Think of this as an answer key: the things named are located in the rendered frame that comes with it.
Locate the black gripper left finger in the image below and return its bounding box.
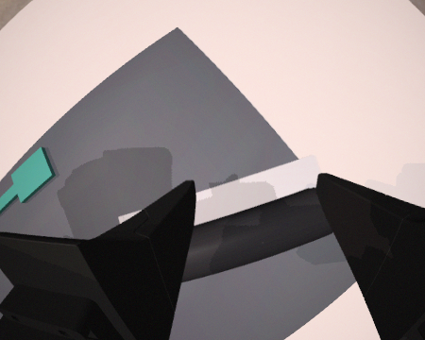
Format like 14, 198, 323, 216
0, 180, 196, 340

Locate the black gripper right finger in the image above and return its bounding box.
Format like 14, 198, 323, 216
315, 173, 425, 340

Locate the teal flat spatula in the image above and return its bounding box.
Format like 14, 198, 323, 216
0, 147, 55, 214

